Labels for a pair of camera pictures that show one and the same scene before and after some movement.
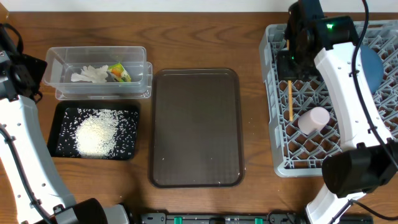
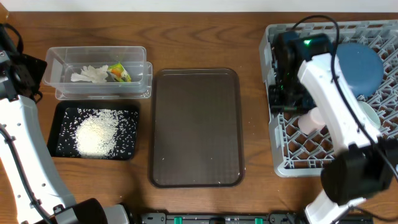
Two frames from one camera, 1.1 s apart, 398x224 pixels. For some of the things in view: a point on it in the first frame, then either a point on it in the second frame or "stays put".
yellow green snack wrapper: x=119 y=73 stays put
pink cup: x=313 y=120 stays put
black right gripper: x=284 y=71 → x=276 y=105
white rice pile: x=94 y=135 stays put
